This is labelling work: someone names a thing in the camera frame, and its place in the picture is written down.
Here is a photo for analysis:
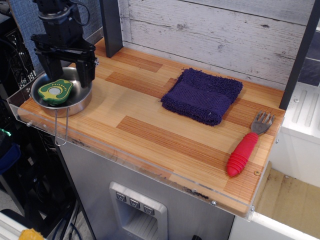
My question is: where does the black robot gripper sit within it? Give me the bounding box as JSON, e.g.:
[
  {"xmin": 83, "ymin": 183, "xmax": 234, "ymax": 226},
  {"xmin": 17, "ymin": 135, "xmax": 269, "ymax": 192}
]
[{"xmin": 31, "ymin": 13, "xmax": 99, "ymax": 88}]

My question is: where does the green toy avocado half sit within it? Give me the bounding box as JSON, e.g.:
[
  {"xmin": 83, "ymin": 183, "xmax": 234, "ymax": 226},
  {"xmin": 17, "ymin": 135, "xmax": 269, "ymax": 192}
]
[{"xmin": 37, "ymin": 79, "xmax": 74, "ymax": 106}]

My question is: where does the stainless steel pot with handle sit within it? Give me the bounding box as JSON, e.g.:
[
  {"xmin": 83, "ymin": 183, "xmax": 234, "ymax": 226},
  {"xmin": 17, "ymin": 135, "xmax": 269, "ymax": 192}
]
[{"xmin": 31, "ymin": 67, "xmax": 93, "ymax": 147}]

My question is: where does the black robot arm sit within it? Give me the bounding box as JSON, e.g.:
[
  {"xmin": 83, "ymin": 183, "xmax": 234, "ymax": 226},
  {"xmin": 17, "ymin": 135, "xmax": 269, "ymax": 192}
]
[{"xmin": 31, "ymin": 0, "xmax": 98, "ymax": 88}]

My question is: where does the black storage crate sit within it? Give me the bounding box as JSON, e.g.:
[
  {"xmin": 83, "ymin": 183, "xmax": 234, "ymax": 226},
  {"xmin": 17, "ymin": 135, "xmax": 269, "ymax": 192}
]
[{"xmin": 0, "ymin": 15, "xmax": 36, "ymax": 91}]

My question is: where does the purple folded towel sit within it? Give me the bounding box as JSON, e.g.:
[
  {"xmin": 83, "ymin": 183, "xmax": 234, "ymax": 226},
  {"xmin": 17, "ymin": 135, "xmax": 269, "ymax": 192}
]
[{"xmin": 160, "ymin": 68, "xmax": 243, "ymax": 126}]

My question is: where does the stainless steel toy fridge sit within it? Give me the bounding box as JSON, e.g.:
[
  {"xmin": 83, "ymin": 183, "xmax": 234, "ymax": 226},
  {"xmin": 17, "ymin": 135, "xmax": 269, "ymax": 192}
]
[{"xmin": 60, "ymin": 143, "xmax": 234, "ymax": 240}]

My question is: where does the yellow and black object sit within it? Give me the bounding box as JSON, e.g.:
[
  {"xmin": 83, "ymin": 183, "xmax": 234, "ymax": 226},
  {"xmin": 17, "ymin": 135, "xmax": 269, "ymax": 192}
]
[{"xmin": 18, "ymin": 228, "xmax": 45, "ymax": 240}]

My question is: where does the clear acrylic table edge guard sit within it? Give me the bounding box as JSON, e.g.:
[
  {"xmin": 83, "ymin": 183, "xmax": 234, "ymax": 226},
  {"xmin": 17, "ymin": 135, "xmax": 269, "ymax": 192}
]
[{"xmin": 6, "ymin": 24, "xmax": 286, "ymax": 223}]

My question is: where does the white toy sink unit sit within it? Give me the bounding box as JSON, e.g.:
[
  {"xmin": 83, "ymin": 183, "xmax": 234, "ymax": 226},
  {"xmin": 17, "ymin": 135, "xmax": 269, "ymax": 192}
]
[{"xmin": 229, "ymin": 82, "xmax": 320, "ymax": 240}]

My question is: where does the dark grey left post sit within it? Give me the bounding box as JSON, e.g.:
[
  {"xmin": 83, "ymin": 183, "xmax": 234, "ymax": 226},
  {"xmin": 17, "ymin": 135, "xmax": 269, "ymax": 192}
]
[{"xmin": 99, "ymin": 0, "xmax": 123, "ymax": 58}]

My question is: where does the dark grey post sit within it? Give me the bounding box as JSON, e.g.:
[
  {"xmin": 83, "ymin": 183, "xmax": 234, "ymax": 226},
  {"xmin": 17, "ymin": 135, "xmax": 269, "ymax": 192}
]
[
  {"xmin": 279, "ymin": 0, "xmax": 320, "ymax": 110},
  {"xmin": 99, "ymin": 0, "xmax": 123, "ymax": 58}
]

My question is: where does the fork with red handle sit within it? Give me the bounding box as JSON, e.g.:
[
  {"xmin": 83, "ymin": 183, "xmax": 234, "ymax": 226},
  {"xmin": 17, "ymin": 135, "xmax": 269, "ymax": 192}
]
[{"xmin": 226, "ymin": 111, "xmax": 275, "ymax": 177}]

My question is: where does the dark grey right post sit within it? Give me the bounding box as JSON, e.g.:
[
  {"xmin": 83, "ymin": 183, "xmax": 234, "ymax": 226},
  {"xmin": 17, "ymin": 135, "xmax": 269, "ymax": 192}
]
[{"xmin": 279, "ymin": 0, "xmax": 320, "ymax": 110}]

